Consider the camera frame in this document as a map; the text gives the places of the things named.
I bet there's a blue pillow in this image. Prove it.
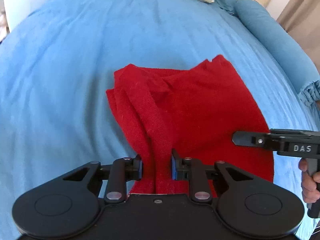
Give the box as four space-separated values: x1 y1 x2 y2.
214 0 319 107

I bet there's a red knit sweater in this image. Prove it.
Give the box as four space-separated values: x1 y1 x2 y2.
106 55 274 194

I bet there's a light blue bed sheet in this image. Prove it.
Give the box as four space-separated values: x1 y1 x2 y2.
1 0 319 239

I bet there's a person's right hand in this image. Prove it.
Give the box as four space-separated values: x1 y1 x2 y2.
298 159 319 204

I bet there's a white shelving unit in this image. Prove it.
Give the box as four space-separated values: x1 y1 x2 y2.
0 0 10 42

